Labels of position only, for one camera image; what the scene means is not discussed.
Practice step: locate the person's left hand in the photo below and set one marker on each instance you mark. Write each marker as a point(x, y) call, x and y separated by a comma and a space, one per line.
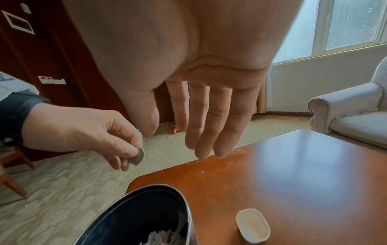
point(75, 130)

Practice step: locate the person's right hand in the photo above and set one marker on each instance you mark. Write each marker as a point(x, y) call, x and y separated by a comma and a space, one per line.
point(187, 47)

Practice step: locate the person's left forearm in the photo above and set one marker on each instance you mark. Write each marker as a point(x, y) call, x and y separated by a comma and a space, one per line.
point(18, 117)

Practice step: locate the white door label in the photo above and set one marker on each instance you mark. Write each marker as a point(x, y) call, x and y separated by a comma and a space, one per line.
point(51, 80)

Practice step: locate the wooden chair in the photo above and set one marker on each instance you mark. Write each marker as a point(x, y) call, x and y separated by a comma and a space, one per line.
point(13, 167)

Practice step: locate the grey white wrist-mounted device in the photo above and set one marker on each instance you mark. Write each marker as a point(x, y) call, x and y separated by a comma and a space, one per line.
point(15, 82)

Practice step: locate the dark brown wooden door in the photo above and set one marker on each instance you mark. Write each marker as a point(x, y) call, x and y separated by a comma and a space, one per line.
point(51, 55)

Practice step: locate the orange packet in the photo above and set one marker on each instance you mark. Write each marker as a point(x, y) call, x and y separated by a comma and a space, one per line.
point(176, 129)

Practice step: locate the black metal tin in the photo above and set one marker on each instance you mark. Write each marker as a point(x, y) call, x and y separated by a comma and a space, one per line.
point(121, 220)

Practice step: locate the white flakes in tin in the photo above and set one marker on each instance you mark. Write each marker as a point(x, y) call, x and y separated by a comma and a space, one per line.
point(164, 235)

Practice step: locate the white framed window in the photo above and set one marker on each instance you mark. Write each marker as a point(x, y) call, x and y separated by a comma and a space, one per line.
point(338, 26)

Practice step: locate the grey fabric armchair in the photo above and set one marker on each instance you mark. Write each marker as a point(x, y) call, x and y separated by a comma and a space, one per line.
point(350, 112)

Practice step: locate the small white oval dish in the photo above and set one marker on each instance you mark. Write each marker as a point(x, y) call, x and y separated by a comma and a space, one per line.
point(253, 225)

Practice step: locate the white framed wall panel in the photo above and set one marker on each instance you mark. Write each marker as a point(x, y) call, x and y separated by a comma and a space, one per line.
point(18, 22)

